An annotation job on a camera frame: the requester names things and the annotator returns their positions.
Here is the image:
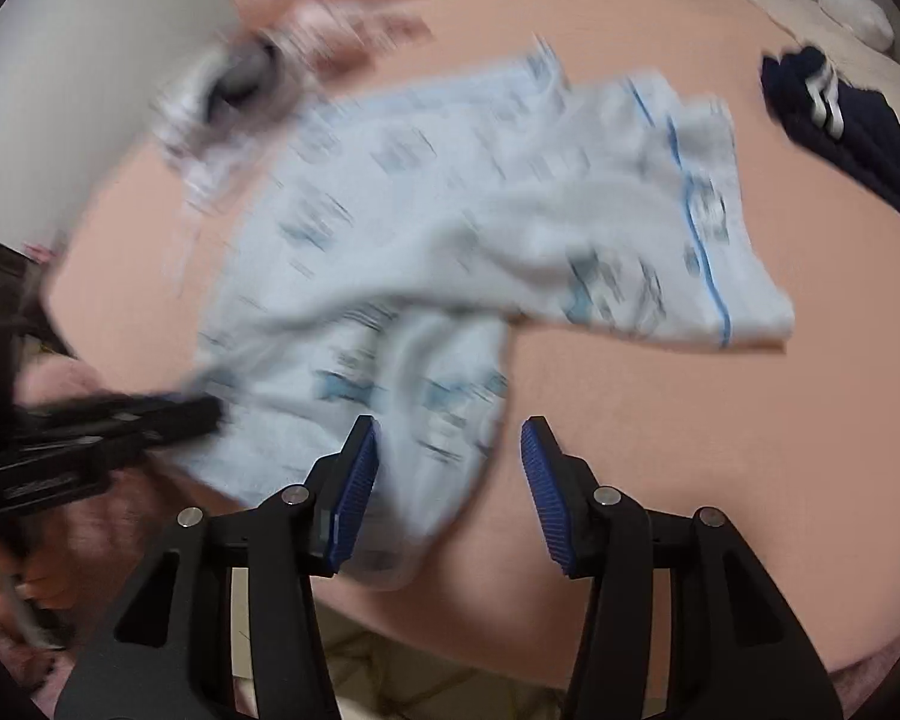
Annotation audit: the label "beige bed blanket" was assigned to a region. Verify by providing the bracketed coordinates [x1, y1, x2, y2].
[748, 0, 900, 91]

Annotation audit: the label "light blue cartoon shorts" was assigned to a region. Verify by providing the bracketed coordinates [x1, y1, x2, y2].
[176, 46, 795, 587]

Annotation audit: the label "white navy-trimmed shirt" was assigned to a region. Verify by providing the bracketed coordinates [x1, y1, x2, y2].
[152, 31, 310, 208]

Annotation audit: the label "navy striped folded garment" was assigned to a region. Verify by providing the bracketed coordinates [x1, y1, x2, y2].
[761, 46, 900, 214]

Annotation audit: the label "white plush pillow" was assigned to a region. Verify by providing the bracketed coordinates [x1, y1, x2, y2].
[818, 0, 894, 54]

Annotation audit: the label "pink patterned garment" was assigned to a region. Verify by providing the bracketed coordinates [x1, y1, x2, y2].
[284, 0, 430, 80]

